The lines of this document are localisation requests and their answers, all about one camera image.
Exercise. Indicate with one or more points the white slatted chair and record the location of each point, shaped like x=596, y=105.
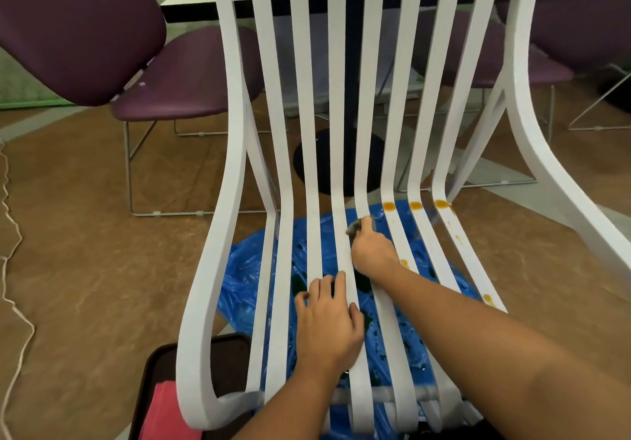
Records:
x=231, y=183

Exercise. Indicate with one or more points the pink cloth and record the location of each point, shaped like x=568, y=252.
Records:
x=167, y=412

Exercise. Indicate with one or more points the purple lounge chair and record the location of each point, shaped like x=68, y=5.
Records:
x=577, y=20
x=74, y=25

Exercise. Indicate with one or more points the grey cleaning cloth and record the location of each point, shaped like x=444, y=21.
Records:
x=354, y=228

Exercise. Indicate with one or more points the person's right hand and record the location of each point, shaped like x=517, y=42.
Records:
x=374, y=252

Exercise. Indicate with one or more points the person's left hand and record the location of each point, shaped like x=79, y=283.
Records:
x=328, y=326

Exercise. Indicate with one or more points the dark brown tray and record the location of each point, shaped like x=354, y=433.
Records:
x=227, y=356

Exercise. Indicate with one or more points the person's right forearm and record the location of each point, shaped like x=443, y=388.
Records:
x=493, y=346

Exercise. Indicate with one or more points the person's left forearm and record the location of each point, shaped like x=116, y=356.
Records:
x=291, y=405

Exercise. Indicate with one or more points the black round table base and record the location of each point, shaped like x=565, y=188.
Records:
x=616, y=89
x=315, y=163

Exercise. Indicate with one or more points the blue plastic sheet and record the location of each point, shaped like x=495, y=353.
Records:
x=236, y=277

